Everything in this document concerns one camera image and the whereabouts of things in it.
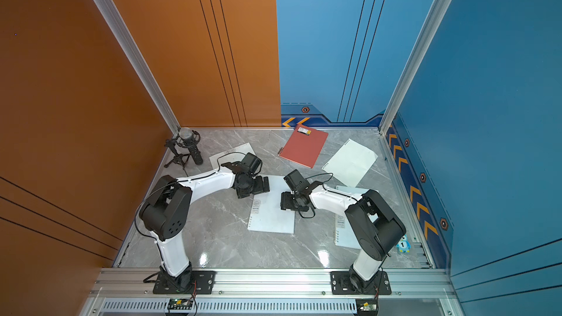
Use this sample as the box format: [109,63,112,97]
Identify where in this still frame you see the white spiral notebook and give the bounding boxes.
[335,185,367,250]
[247,176,295,234]

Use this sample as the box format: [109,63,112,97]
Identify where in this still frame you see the red spiral notebook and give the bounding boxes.
[278,124,329,168]

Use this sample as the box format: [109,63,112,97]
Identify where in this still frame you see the torn white page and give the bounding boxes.
[322,139,378,187]

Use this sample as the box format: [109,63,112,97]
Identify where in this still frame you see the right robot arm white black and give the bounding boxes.
[280,181,407,288]

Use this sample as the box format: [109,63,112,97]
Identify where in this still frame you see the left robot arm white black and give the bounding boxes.
[138,170,270,278]

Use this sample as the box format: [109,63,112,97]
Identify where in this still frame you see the white notebook at back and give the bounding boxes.
[209,143,256,170]

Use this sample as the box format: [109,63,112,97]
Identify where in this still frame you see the black microphone on tripod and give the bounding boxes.
[164,127,203,168]

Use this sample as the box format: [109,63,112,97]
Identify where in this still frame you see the blue owl number card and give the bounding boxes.
[397,234,411,253]

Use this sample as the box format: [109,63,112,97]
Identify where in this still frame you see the right circuit board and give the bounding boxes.
[356,299,379,316]

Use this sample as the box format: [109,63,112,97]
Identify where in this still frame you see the left green circuit board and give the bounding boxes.
[167,298,196,313]

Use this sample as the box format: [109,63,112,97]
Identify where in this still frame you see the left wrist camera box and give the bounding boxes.
[220,153,263,176]

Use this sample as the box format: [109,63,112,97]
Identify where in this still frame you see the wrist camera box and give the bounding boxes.
[283,170,322,193]
[220,153,263,176]

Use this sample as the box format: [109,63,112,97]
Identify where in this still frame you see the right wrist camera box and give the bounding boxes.
[283,170,322,193]

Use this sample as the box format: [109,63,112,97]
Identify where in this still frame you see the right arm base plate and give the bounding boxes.
[329,271,392,296]

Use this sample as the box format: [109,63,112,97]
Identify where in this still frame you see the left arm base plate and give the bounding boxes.
[152,270,216,295]

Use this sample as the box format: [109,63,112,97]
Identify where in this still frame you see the aluminium front rail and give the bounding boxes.
[80,269,463,315]

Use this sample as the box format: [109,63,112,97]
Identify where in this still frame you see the left aluminium corner post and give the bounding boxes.
[93,0,180,135]

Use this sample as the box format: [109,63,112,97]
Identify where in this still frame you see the aluminium corner post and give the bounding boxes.
[93,0,180,135]
[379,0,452,136]

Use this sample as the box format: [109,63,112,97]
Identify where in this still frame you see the right aluminium corner post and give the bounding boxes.
[379,0,452,136]

